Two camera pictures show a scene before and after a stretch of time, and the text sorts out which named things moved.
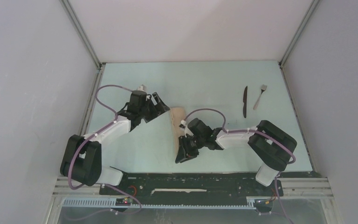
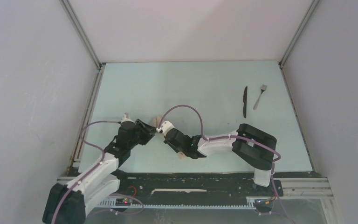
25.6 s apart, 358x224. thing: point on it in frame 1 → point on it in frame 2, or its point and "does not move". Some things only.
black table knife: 244,100 does not move
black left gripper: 160,108 → 148,131
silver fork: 263,87 does not move
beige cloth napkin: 177,115 → 156,121
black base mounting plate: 149,185 does not move
